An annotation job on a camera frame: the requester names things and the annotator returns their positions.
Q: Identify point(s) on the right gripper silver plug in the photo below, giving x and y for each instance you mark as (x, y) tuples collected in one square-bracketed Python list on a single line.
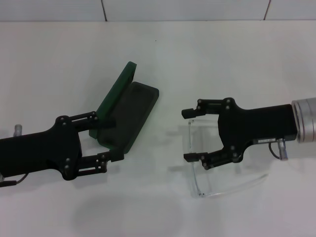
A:
[(283, 149)]

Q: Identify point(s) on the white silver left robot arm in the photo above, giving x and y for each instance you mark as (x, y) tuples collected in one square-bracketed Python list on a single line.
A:
[(1, 178)]

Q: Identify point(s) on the green glasses case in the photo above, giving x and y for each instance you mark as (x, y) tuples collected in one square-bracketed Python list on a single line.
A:
[(138, 106)]

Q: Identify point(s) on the clear white glasses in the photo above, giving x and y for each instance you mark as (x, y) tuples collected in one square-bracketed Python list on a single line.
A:
[(197, 182)]

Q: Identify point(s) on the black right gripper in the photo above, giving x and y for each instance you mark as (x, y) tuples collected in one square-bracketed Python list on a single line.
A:
[(247, 126)]

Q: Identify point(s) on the left gripper silver plug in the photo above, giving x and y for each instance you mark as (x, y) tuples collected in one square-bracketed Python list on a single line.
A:
[(18, 130)]

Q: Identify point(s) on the gripper silver plug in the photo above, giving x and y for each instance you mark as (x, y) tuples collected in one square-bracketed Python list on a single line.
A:
[(283, 149), (18, 130)]

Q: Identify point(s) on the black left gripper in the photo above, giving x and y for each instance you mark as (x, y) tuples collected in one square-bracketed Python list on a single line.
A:
[(39, 153)]

